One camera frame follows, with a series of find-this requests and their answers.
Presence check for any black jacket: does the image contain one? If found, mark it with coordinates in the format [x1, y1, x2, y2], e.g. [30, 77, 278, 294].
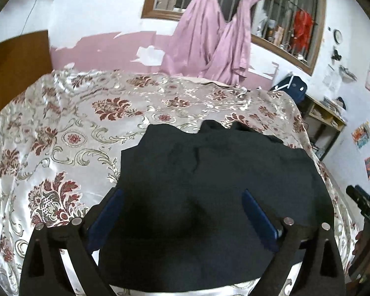
[99, 120, 334, 292]

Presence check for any person's right hand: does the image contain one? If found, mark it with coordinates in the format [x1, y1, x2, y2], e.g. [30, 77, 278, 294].
[348, 228, 370, 282]

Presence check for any wooden shelf unit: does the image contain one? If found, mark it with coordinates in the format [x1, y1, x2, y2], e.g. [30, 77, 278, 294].
[298, 94, 347, 161]

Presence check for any floral satin bedspread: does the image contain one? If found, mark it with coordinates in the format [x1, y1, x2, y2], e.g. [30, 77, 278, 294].
[0, 67, 358, 296]

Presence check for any navy blue backpack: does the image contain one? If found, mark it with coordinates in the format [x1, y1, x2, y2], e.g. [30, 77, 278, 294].
[270, 74, 307, 104]

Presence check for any red hanging garment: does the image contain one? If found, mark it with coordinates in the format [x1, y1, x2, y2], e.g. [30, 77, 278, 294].
[292, 9, 314, 53]

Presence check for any right pink curtain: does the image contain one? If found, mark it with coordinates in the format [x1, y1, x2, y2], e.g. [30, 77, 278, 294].
[201, 0, 261, 86]

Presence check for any pink curtain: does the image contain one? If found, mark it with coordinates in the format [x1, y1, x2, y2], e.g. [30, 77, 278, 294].
[201, 0, 261, 86]
[160, 0, 226, 77]

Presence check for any wooden framed barred window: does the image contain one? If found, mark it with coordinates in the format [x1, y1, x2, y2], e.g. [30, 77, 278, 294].
[141, 0, 327, 76]

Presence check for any brown wooden headboard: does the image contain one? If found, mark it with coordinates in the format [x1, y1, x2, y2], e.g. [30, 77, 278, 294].
[0, 30, 53, 111]

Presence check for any left pink curtain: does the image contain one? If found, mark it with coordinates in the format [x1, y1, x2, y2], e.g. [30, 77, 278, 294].
[160, 0, 226, 77]

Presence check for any round wall clock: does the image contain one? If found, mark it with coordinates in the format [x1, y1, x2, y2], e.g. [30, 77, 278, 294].
[333, 29, 343, 45]

